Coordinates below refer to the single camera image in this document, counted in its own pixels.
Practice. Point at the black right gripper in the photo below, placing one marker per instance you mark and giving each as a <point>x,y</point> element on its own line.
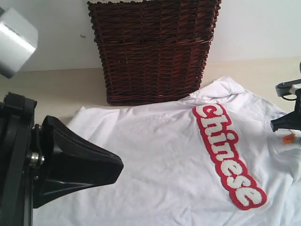
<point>291,120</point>

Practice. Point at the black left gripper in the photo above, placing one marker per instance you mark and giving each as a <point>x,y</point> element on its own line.
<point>39,164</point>

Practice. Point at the white t-shirt red lettering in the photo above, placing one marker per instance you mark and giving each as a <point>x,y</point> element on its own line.
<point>209,159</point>

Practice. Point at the dark brown wicker basket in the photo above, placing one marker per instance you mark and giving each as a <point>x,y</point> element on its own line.
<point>153,51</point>

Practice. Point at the white cloth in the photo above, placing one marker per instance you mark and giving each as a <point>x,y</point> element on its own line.
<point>113,1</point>

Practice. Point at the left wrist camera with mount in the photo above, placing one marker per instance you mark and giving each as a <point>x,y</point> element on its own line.
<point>18,41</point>

